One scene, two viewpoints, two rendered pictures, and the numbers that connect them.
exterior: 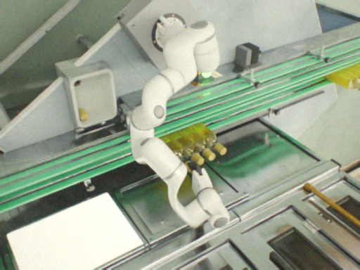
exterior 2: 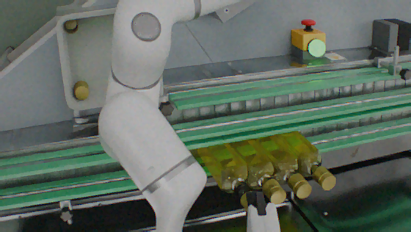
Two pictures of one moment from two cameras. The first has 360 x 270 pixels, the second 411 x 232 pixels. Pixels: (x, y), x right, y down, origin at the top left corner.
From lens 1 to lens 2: 0.72 m
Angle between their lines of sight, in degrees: 19
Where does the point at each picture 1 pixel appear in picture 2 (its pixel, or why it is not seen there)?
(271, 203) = not seen: outside the picture
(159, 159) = (131, 139)
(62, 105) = (55, 73)
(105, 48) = not seen: outside the picture
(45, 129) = (26, 110)
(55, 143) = (34, 133)
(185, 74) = not seen: outside the picture
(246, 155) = (379, 207)
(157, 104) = (145, 9)
